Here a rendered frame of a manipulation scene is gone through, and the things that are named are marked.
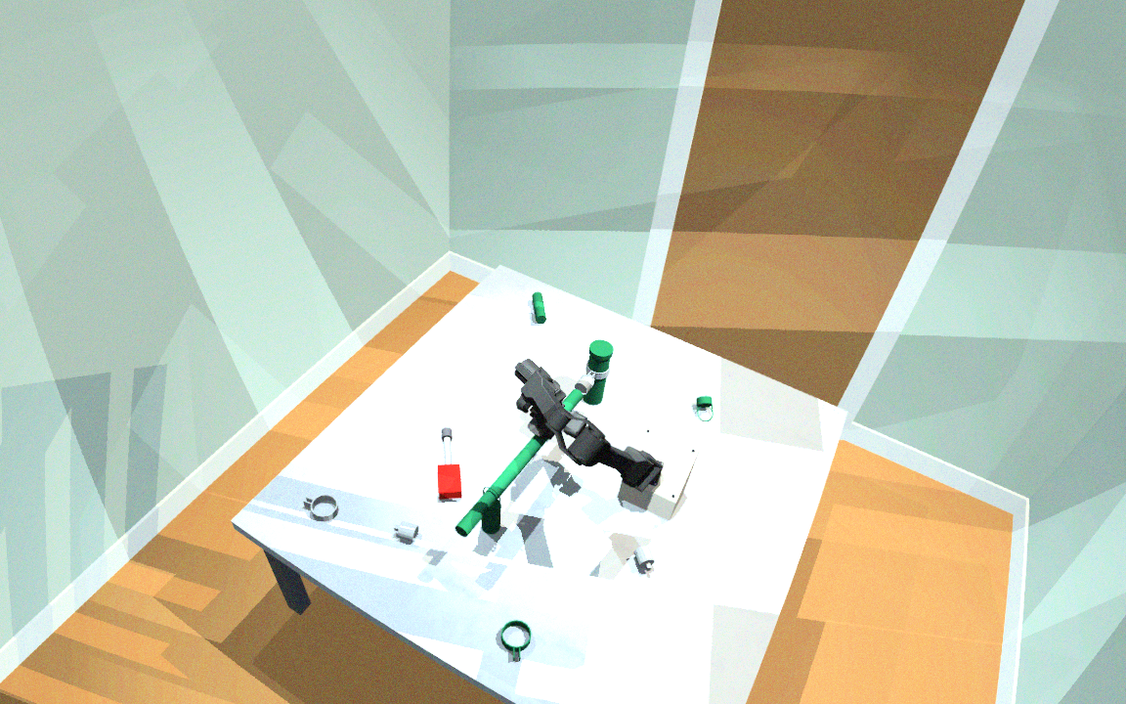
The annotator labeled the dark grey ring band with side tab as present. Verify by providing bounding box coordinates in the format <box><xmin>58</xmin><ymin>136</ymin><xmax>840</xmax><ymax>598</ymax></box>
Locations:
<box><xmin>303</xmin><ymin>494</ymin><xmax>339</xmax><ymax>522</ymax></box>

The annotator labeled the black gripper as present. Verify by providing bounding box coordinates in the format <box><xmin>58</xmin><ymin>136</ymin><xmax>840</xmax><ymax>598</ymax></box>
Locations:
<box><xmin>516</xmin><ymin>395</ymin><xmax>587</xmax><ymax>439</ymax></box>

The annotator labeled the dark green ring clamp with tab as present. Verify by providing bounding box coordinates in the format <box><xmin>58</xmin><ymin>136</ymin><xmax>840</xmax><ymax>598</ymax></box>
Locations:
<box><xmin>501</xmin><ymin>620</ymin><xmax>531</xmax><ymax>661</ymax></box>

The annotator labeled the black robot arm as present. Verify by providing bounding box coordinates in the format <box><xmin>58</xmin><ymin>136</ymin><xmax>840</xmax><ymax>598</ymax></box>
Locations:
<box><xmin>513</xmin><ymin>359</ymin><xmax>664</xmax><ymax>493</ymax></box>

